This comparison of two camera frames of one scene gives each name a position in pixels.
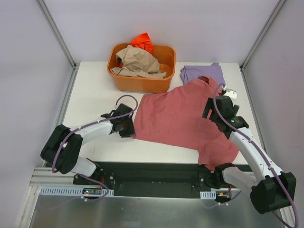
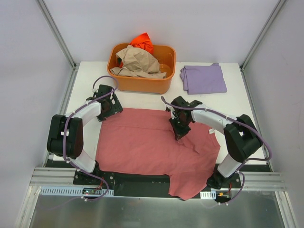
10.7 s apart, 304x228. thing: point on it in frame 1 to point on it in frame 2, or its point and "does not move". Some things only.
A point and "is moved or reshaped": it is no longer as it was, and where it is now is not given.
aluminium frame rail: [45, 176] does not move
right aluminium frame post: [277, 7] does not move
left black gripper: [128, 128] to [116, 104]
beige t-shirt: [138, 62] does not move
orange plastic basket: [166, 55] does not move
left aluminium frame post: [75, 65] does not move
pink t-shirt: [175, 118] is moved or reshaped
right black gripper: [209, 113] to [180, 129]
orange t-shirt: [144, 42] does not move
